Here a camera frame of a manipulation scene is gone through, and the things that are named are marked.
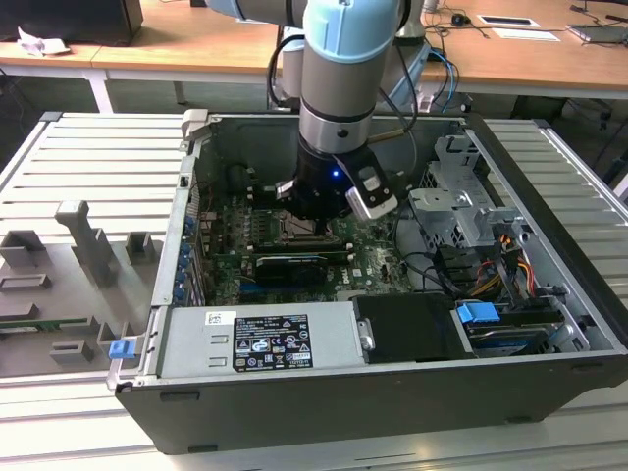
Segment small wooden desk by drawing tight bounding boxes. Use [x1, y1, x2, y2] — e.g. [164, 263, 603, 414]
[0, 41, 108, 115]

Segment hard disk in blue carrier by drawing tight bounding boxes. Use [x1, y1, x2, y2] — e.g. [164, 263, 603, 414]
[453, 299, 558, 358]

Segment grey laptop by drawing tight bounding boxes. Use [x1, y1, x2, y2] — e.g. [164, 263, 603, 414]
[566, 22, 628, 49]

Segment grey parts rack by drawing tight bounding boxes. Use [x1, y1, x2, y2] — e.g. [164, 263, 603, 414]
[0, 199, 167, 380]

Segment black plastic shroud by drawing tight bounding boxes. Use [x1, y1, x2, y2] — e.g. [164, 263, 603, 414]
[351, 292, 476, 365]

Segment black graphics card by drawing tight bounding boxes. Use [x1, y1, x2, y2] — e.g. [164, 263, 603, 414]
[252, 252, 331, 289]

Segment long wooden desk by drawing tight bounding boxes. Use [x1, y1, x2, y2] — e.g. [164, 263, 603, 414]
[91, 0, 628, 105]

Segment CPU socket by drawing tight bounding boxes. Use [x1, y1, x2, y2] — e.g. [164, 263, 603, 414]
[277, 213, 340, 244]

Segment green motherboard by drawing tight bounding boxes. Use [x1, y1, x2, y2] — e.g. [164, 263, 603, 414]
[194, 185, 421, 306]

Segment silver power supply unit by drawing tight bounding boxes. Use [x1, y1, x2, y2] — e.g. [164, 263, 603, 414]
[155, 299, 368, 380]

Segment blue cable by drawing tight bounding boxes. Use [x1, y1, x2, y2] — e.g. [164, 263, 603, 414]
[429, 46, 461, 104]

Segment black monitor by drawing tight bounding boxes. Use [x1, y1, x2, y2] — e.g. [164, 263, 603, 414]
[0, 0, 144, 46]

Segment metal socket cover frame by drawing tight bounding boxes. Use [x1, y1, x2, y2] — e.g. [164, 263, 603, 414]
[278, 213, 340, 241]

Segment crumpled white paper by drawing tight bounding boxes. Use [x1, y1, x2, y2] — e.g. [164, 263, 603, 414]
[17, 26, 71, 56]

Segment perforated metal drive cage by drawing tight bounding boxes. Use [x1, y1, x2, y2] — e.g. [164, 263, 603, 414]
[405, 132, 534, 249]

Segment white wrist camera on bracket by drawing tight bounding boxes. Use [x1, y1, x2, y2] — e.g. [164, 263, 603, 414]
[331, 152, 399, 222]

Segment blue case latch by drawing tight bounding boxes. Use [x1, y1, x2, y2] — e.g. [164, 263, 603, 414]
[108, 339, 136, 362]

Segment white desk cable tray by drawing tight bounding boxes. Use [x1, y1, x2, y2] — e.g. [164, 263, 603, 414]
[478, 14, 541, 28]

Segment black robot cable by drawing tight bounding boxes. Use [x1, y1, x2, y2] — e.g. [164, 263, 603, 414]
[266, 31, 421, 148]

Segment grey plastic case latch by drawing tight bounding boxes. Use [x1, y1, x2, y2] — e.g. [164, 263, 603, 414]
[180, 108, 213, 144]

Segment thick black cable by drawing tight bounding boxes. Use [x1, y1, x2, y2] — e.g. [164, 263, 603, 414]
[397, 250, 462, 300]

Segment black silver PC case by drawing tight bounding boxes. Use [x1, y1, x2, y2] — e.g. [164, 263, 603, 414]
[106, 108, 628, 455]

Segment white paper sheet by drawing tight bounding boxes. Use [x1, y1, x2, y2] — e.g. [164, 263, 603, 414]
[492, 27, 561, 43]

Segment green RAM stick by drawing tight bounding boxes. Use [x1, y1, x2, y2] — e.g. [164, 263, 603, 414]
[0, 317, 66, 334]

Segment orange yellow red wires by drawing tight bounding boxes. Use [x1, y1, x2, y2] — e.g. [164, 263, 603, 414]
[468, 234, 536, 298]

